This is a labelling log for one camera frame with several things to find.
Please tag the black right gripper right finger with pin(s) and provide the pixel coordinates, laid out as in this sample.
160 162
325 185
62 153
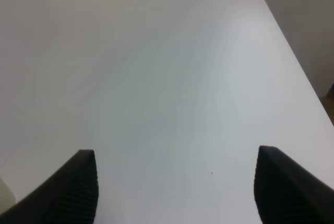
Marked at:
285 192

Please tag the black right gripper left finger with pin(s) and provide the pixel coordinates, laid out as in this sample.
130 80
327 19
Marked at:
70 195

